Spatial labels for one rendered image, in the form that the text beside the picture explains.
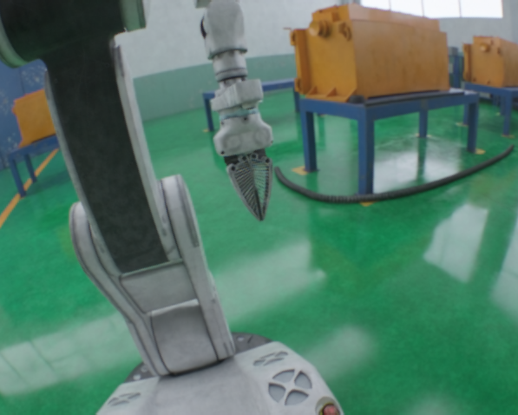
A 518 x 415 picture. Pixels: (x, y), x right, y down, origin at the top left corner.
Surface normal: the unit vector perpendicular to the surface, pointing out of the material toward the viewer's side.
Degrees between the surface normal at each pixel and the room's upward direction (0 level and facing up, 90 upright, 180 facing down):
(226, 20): 88
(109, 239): 96
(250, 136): 81
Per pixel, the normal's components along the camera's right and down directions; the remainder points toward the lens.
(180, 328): 0.08, -0.54
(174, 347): 0.14, -0.11
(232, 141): 0.26, 0.29
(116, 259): 0.35, 0.57
